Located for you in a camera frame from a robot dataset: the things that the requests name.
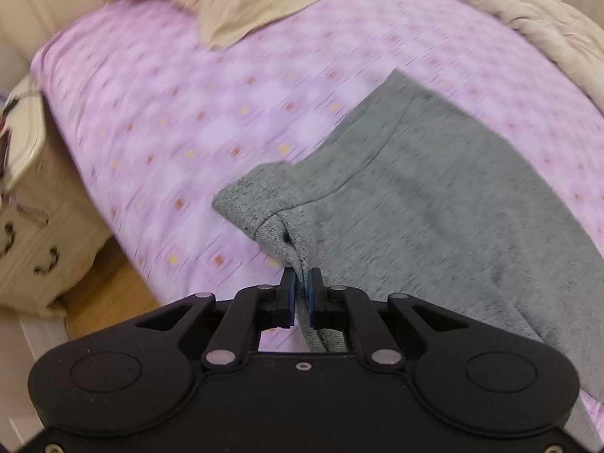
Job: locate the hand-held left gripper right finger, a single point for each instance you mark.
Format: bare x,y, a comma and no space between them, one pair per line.
312,298

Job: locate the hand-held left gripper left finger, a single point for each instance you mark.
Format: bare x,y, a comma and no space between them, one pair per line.
291,295

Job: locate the grey pants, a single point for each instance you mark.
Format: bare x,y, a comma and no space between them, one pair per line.
401,198

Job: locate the purple checked bed sheet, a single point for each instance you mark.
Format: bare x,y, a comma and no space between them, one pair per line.
165,104

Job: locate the cream nightstand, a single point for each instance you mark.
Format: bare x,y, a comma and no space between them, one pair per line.
42,188

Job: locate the beige duvet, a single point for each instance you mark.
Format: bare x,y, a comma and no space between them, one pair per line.
519,9

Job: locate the cream headboard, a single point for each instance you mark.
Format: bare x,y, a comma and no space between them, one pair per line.
47,4

